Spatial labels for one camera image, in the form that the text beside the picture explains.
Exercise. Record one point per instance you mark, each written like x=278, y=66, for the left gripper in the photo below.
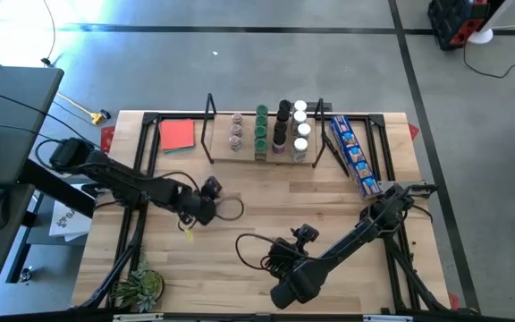
x=199, y=208

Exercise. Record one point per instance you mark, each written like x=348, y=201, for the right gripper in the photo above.
x=282, y=258

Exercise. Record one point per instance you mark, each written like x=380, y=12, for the purple garlic powder jar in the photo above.
x=279, y=138

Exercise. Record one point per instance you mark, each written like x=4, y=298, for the olive herb jar black lid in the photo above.
x=281, y=126

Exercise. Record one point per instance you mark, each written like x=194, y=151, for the white lid seasoning jar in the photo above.
x=300, y=105
x=299, y=117
x=303, y=129
x=300, y=144

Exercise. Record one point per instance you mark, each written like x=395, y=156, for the orange spice jar black lid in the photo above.
x=283, y=116
x=284, y=105

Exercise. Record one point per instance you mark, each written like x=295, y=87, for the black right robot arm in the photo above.
x=351, y=237

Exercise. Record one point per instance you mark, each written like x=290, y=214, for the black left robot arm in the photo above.
x=128, y=181

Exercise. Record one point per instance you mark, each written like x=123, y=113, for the black metal wood shelf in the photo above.
x=248, y=143

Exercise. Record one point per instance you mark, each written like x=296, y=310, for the green paper sheet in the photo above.
x=179, y=151

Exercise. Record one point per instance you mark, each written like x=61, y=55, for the potted succulent plant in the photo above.
x=143, y=286

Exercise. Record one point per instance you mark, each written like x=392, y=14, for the blue plastic wrap box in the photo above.
x=356, y=156

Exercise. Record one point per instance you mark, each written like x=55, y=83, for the white printed sheet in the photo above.
x=67, y=221

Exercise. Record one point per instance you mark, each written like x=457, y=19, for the black desk base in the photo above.
x=56, y=188

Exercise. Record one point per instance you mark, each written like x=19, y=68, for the black metal clamp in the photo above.
x=425, y=190

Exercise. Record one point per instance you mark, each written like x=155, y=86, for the desk caster wheel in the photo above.
x=25, y=274

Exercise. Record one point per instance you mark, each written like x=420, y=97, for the grey desk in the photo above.
x=11, y=116

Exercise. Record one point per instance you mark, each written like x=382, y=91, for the black red tool case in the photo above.
x=454, y=22

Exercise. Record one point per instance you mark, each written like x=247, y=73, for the white stand base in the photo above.
x=481, y=35

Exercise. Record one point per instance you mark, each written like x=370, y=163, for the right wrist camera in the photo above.
x=306, y=233

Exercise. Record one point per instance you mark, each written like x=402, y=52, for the black metal table frame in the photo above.
x=149, y=117

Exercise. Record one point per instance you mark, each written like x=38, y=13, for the red corner bracket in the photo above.
x=413, y=131
x=107, y=138
x=453, y=300

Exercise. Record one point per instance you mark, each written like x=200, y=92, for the silver bracket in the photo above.
x=387, y=318
x=137, y=317

